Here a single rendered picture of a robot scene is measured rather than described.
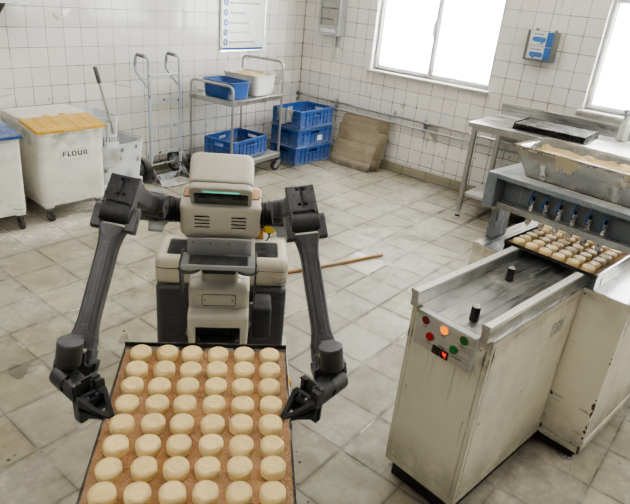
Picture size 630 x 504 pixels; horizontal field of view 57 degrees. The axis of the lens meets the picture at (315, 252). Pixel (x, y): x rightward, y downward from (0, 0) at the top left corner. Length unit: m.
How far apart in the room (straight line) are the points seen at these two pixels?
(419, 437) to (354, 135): 4.77
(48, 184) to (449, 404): 3.52
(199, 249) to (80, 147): 2.91
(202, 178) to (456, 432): 1.28
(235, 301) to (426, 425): 0.87
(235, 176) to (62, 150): 2.99
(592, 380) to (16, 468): 2.37
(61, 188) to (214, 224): 2.96
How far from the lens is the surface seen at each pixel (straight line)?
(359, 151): 6.62
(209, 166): 1.93
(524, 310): 2.15
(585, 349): 2.69
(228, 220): 2.01
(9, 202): 4.72
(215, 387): 1.37
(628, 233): 2.57
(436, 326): 2.09
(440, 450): 2.36
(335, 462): 2.65
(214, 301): 2.16
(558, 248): 2.73
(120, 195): 1.56
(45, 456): 2.76
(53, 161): 4.78
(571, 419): 2.86
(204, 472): 1.21
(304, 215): 1.52
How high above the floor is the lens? 1.86
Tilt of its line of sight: 25 degrees down
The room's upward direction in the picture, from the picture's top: 6 degrees clockwise
